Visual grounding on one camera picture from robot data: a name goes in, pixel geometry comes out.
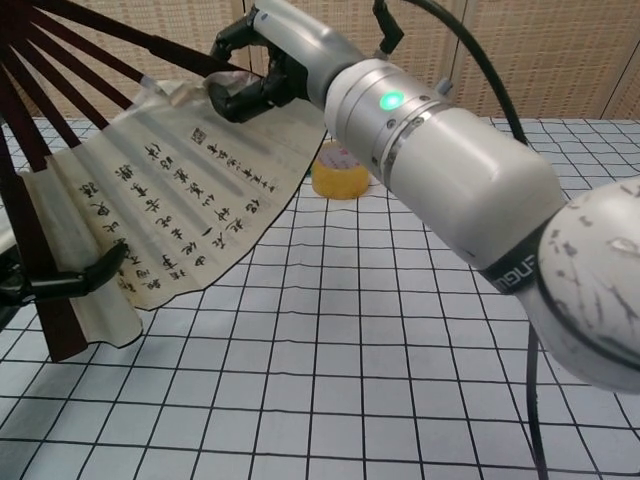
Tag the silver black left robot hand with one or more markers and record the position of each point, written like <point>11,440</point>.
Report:
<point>65,285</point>

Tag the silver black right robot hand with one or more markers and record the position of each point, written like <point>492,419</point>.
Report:
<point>310,45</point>

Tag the paper folding fan dark ribs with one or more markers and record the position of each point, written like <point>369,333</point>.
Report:
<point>175,200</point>

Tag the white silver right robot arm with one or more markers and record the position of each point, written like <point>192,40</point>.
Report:
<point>475,185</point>

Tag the clear yellowish tape roll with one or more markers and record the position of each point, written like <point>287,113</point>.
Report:
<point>340,182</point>

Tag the beige bamboo folding screen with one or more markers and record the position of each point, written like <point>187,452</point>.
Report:
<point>550,50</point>

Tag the light blue checkered tablecloth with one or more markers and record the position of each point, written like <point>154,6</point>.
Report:
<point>350,350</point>

